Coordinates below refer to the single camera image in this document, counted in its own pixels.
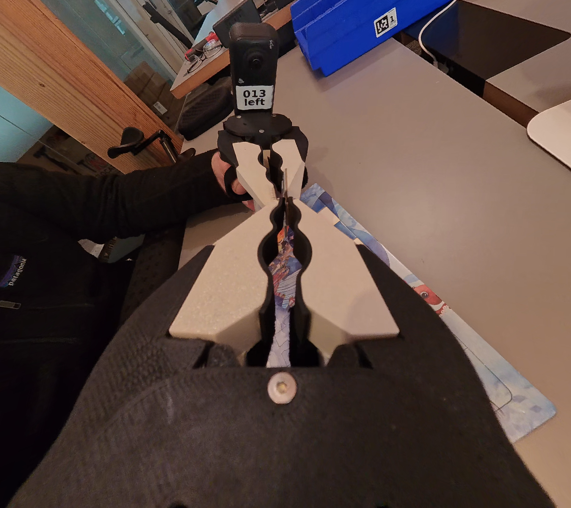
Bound blue plastic bin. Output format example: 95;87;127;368
290;0;468;77

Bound sea animals jigsaw puzzle board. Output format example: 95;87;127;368
267;183;557;444

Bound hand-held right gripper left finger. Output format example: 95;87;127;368
168;197;285;363

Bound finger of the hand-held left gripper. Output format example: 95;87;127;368
233;142;278;211
273;140;306;199

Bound black computer monitor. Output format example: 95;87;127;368
213;0;264;42

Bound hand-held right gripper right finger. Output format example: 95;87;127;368
287;197;399;363

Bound person's left forearm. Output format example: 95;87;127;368
67;150;226;241

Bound white crumpled paper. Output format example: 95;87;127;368
78;235;145;264

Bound wooden edged table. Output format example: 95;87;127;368
170;0;340;100

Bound dark blue striped puzzle piece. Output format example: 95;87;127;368
281;168;291;232

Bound person's left hand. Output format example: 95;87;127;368
211;151;256;213

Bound black eyeglasses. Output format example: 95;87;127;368
185;37;228;73

